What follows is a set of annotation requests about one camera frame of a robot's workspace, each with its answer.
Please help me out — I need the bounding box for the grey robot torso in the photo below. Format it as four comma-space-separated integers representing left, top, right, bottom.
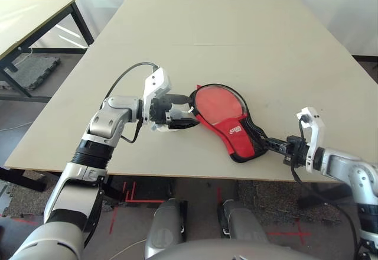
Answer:
144, 239, 322, 260

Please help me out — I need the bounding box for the grey robot right leg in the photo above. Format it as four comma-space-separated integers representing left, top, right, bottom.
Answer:
217, 199, 269, 243

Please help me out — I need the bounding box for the black red paddle case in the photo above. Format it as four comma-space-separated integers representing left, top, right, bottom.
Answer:
188, 84, 268, 164

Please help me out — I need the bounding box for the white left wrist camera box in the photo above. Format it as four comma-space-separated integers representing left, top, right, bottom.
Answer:
142, 67, 172, 125

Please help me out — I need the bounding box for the grey robot leg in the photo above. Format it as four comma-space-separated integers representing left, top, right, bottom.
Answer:
146, 197, 188, 258
217, 199, 269, 243

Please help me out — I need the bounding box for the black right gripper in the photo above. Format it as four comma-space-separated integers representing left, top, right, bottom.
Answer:
261, 135, 309, 167

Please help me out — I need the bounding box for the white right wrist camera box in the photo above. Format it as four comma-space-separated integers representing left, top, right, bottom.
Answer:
296, 106, 325, 173

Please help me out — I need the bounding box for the dark speckled floor mat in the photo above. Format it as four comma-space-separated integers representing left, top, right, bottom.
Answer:
237, 180, 358, 225
0, 170, 113, 217

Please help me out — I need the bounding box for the red ping-pong paddle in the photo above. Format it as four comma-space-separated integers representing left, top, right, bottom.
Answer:
195, 87, 245, 126

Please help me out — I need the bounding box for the grey foam floor mat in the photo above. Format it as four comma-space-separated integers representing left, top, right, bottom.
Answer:
0, 54, 62, 91

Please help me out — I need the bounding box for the beige side table black frame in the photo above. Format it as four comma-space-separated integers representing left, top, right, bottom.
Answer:
0, 0, 95, 98

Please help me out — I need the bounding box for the grey robot left leg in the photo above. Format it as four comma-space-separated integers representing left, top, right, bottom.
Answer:
146, 197, 188, 258

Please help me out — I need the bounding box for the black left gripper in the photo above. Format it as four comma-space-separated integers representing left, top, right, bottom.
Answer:
150, 93, 200, 131

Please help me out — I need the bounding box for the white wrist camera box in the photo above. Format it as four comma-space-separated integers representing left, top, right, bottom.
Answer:
296, 106, 325, 173
142, 67, 172, 125

